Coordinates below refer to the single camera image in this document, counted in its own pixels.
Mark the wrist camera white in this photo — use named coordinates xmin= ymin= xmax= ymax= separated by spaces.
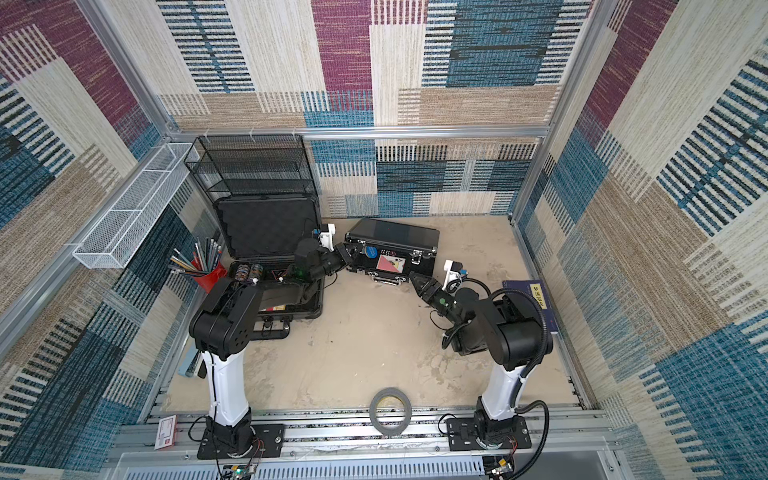
xmin=443 ymin=260 xmax=466 ymax=291
xmin=318 ymin=223 xmax=336 ymax=251

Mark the black wire mesh shelf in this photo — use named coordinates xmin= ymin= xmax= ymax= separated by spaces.
xmin=184 ymin=134 xmax=317 ymax=202

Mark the grey tape roll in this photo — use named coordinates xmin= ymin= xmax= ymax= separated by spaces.
xmin=368 ymin=387 xmax=413 ymax=438

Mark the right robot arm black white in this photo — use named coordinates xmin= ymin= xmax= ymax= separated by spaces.
xmin=409 ymin=273 xmax=553 ymax=450

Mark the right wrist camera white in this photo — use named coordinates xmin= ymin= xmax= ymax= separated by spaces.
xmin=443 ymin=260 xmax=466 ymax=291

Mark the mixed colour chip stack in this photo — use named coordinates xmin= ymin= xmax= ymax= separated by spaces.
xmin=234 ymin=262 xmax=250 ymax=282

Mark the red white label card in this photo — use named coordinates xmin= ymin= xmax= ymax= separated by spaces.
xmin=154 ymin=415 xmax=177 ymax=450

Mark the purple book yellow label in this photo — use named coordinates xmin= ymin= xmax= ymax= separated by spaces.
xmin=502 ymin=280 xmax=559 ymax=333

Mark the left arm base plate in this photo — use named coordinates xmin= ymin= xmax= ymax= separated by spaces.
xmin=196 ymin=424 xmax=285 ymax=461

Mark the bundle of coloured pencils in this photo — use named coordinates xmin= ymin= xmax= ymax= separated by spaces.
xmin=169 ymin=238 xmax=226 ymax=278

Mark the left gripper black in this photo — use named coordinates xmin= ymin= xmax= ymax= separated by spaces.
xmin=312 ymin=246 xmax=367 ymax=287

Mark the grey plastic poker case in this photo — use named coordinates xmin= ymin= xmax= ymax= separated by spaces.
xmin=214 ymin=194 xmax=325 ymax=341

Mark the white wire mesh basket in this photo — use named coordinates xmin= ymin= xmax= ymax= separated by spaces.
xmin=73 ymin=143 xmax=192 ymax=269

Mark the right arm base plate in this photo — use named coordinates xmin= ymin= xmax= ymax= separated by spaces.
xmin=445 ymin=416 xmax=532 ymax=451

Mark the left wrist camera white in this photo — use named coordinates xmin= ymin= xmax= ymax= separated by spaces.
xmin=318 ymin=223 xmax=336 ymax=251

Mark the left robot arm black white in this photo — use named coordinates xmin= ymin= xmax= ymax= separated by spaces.
xmin=189 ymin=238 xmax=359 ymax=460

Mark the red pencil cup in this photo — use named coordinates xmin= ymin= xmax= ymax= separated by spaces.
xmin=194 ymin=263 xmax=228 ymax=294

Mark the black aluminium poker case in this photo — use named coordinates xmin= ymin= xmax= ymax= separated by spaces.
xmin=344 ymin=218 xmax=440 ymax=285

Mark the pink playing card deck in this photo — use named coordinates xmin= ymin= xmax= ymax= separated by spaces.
xmin=376 ymin=254 xmax=406 ymax=274

